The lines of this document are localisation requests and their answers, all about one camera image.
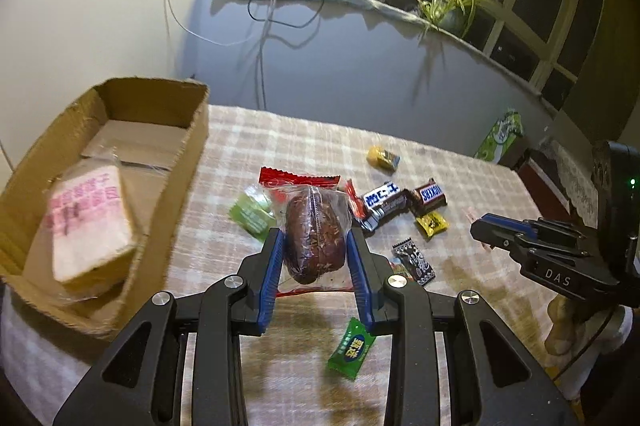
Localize dark red date snack pack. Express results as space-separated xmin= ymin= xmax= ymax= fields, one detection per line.
xmin=258 ymin=167 xmax=352 ymax=296

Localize small Snickers bar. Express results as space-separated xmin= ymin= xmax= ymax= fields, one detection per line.
xmin=410 ymin=178 xmax=447 ymax=215

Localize potted spider plant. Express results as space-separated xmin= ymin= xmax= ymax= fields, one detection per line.
xmin=416 ymin=0 xmax=492 ymax=45

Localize plaid pink tablecloth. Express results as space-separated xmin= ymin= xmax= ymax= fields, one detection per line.
xmin=2 ymin=106 xmax=553 ymax=425

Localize small red candy wrapper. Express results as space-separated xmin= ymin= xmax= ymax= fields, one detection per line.
xmin=344 ymin=179 xmax=367 ymax=221

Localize bright green candy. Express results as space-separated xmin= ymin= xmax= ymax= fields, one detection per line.
xmin=326 ymin=317 xmax=375 ymax=380

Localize light green candy wrapper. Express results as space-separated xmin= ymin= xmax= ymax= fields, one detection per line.
xmin=229 ymin=184 xmax=277 ymax=242

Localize yellow quail egg pack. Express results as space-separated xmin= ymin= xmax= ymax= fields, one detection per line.
xmin=367 ymin=145 xmax=400 ymax=171

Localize pink-labelled bread package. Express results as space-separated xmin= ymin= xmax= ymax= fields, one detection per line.
xmin=46 ymin=159 xmax=139 ymax=290

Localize brown cardboard box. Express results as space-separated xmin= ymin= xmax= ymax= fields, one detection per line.
xmin=1 ymin=78 xmax=209 ymax=339

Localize black white patterned candy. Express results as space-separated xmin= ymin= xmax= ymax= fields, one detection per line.
xmin=392 ymin=238 xmax=435 ymax=286

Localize small yellow candy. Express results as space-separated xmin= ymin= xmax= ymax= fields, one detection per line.
xmin=416 ymin=211 xmax=449 ymax=239

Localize large Snickers bar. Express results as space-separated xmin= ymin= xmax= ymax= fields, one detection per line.
xmin=360 ymin=181 xmax=410 ymax=233

